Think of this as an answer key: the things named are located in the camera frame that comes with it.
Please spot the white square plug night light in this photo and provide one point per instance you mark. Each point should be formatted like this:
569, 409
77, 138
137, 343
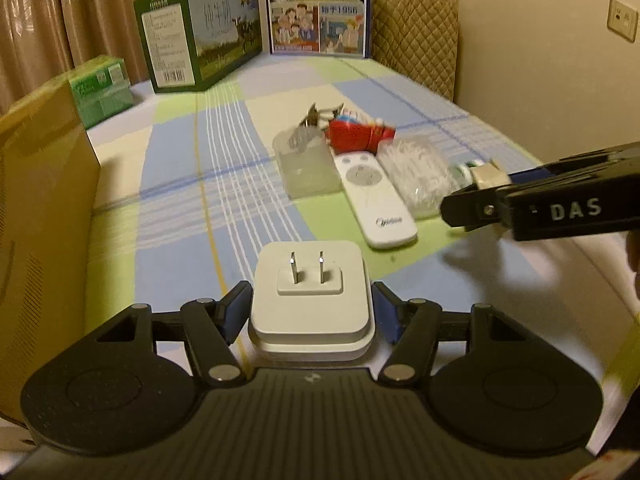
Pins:
310, 320

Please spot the small white block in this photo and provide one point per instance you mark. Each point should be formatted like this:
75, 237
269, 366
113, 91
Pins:
490, 175

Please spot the beige wall socket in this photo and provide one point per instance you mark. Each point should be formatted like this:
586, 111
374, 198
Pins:
624, 19

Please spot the green milk carton box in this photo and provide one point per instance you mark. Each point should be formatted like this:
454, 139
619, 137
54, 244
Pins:
210, 35

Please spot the brown patterned curtain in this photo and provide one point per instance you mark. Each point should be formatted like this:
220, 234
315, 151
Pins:
75, 10

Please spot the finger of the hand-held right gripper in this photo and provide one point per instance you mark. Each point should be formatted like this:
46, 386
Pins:
530, 176
470, 207

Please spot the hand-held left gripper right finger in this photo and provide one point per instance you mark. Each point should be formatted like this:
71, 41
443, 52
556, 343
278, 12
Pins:
387, 317

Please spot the blue milk carton box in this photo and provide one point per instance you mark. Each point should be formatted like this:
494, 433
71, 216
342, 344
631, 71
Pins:
317, 10

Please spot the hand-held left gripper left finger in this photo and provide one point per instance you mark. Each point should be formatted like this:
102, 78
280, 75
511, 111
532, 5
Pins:
235, 310

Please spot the quilted beige headboard cushion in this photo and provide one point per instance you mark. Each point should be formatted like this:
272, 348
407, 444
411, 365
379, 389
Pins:
415, 35

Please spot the white remote control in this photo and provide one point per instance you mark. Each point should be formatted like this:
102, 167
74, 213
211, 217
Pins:
380, 210

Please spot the brown cardboard box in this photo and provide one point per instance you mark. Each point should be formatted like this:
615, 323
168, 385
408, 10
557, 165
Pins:
40, 220

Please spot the checked bed sheet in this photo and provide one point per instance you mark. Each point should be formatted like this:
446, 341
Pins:
200, 220

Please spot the green tissue multipack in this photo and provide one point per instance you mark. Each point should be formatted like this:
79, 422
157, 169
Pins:
100, 90

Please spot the clear pack of floss picks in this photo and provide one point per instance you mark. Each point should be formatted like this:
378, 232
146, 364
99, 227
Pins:
415, 175

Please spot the red snack packet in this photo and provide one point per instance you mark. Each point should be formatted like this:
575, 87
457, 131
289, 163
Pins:
355, 135

